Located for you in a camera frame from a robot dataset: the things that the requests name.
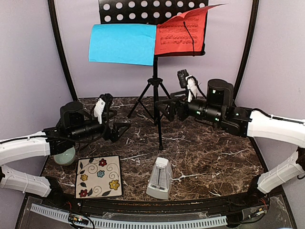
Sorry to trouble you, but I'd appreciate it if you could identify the right black frame post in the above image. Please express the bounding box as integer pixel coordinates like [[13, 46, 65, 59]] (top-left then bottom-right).
[[233, 0, 260, 102]]

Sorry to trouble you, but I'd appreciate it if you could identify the black frame post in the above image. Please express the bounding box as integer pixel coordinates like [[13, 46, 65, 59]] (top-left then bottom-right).
[[233, 0, 260, 102], [47, 0, 78, 101]]

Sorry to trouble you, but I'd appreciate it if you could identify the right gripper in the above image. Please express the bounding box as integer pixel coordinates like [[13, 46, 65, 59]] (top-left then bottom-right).
[[155, 89, 224, 124]]

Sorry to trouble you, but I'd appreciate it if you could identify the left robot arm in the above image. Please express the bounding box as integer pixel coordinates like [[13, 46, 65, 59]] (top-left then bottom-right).
[[0, 99, 131, 208]]

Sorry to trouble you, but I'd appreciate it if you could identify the green ceramic bowl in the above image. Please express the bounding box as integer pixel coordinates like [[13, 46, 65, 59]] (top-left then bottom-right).
[[53, 147, 76, 166]]

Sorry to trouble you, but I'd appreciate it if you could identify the red sheet music page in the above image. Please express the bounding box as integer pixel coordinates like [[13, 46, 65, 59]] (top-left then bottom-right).
[[154, 4, 221, 56]]

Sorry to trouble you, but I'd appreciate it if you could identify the black music stand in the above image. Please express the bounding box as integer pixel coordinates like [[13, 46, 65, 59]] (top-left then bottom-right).
[[98, 0, 209, 150]]

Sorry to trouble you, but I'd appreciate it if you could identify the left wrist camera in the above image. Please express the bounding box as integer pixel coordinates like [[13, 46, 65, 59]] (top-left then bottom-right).
[[91, 93, 113, 125]]

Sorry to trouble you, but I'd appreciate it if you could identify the white cable duct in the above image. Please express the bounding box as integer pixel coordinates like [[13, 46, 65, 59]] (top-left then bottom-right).
[[30, 204, 227, 229]]

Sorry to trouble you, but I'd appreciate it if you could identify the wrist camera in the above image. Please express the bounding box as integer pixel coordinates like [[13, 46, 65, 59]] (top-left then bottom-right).
[[177, 69, 198, 102], [91, 93, 113, 125]]

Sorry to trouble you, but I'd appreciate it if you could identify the square floral plate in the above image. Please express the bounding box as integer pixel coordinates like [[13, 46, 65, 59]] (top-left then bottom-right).
[[75, 155, 123, 199]]

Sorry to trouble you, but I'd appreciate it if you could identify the white metronome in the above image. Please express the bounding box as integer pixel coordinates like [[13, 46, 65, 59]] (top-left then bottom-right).
[[146, 157, 173, 200]]

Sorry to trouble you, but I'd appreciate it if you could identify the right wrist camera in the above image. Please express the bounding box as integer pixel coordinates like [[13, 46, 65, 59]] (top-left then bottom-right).
[[177, 69, 198, 102]]

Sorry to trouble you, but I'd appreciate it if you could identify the left black frame post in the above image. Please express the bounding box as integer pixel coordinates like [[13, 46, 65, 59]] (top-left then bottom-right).
[[47, 0, 78, 101]]

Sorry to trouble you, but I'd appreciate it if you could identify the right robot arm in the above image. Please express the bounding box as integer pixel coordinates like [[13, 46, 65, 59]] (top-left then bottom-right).
[[155, 76, 305, 207]]

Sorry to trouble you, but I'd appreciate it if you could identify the blue sheet music page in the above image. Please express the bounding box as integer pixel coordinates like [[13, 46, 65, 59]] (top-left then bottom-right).
[[89, 24, 157, 66]]

